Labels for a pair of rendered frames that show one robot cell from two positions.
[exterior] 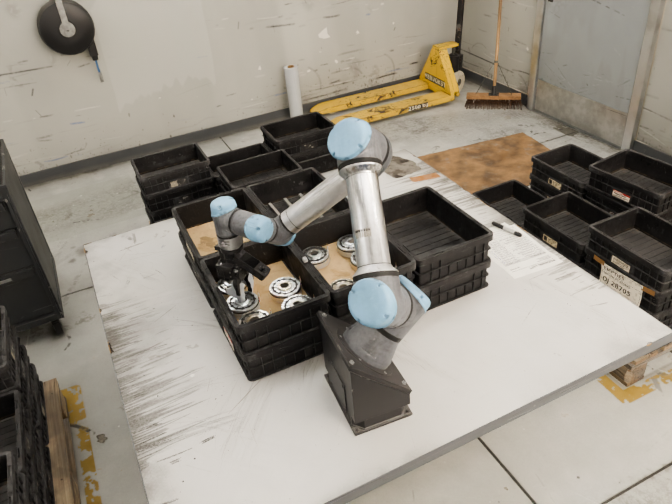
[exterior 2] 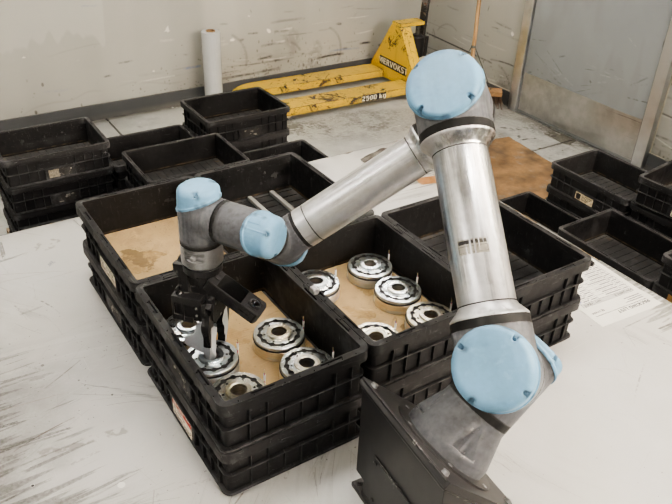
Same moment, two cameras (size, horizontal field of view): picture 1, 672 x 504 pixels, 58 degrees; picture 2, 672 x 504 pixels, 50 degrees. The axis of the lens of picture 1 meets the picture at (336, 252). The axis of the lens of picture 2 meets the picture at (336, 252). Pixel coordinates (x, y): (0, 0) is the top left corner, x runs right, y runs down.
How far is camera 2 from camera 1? 0.58 m
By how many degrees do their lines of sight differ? 10
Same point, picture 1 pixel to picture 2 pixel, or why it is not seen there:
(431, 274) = not seen: hidden behind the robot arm
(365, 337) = (456, 426)
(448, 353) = (539, 443)
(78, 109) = not seen: outside the picture
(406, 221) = (441, 237)
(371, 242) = (490, 262)
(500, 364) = (623, 461)
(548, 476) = not seen: outside the picture
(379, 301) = (515, 367)
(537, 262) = (626, 303)
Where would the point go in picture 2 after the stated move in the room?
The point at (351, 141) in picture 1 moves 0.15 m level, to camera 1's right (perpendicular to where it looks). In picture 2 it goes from (454, 88) to (550, 85)
